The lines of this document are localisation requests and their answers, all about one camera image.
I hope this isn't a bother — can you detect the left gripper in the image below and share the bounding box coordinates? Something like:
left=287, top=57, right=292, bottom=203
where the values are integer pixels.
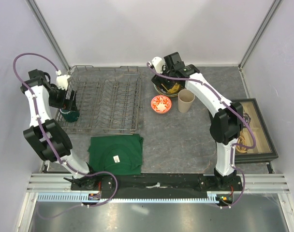
left=48, top=85, right=77, bottom=112

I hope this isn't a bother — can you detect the yellow patterned small plate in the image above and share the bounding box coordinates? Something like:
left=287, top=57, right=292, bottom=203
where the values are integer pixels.
left=163, top=83, right=182, bottom=96

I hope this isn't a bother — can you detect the dark green mug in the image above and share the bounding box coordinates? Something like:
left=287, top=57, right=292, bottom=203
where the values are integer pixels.
left=59, top=109, right=80, bottom=123

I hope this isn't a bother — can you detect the white red pattern bowl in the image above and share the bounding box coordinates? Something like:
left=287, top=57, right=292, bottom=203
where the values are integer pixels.
left=150, top=95, right=172, bottom=114

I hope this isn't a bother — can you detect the beige cup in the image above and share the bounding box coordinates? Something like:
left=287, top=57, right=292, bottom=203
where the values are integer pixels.
left=178, top=89, right=195, bottom=113

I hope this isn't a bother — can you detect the mint green flower plate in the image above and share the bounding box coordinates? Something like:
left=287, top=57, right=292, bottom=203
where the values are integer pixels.
left=153, top=84, right=180, bottom=98

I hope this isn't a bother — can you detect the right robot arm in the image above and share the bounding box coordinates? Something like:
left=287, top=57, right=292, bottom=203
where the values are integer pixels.
left=147, top=52, right=243, bottom=191

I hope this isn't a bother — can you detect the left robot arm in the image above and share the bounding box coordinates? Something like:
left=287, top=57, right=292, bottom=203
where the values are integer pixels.
left=21, top=69, right=100, bottom=190

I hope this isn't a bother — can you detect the folded green cloth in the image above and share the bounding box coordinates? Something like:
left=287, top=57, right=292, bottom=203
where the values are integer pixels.
left=88, top=134, right=144, bottom=175

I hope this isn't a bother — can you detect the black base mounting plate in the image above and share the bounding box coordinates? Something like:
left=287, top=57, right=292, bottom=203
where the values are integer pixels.
left=64, top=173, right=244, bottom=198

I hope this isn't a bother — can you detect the black glass lid box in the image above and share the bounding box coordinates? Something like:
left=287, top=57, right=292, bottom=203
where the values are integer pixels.
left=207, top=98, right=279, bottom=164

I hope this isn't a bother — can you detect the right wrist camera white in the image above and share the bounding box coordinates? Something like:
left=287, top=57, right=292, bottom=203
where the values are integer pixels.
left=147, top=57, right=165, bottom=74

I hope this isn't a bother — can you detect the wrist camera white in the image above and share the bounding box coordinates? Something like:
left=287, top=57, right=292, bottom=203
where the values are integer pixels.
left=147, top=57, right=165, bottom=74
left=55, top=70, right=72, bottom=90

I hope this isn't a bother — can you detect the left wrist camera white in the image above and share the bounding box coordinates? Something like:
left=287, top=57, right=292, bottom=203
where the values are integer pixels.
left=55, top=70, right=72, bottom=90

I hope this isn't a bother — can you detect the grey wire dish rack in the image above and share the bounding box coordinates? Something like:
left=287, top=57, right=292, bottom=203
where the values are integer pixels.
left=55, top=65, right=142, bottom=135

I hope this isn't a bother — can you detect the blue slotted cable duct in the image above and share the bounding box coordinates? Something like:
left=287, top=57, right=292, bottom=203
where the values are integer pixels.
left=37, top=192, right=220, bottom=203

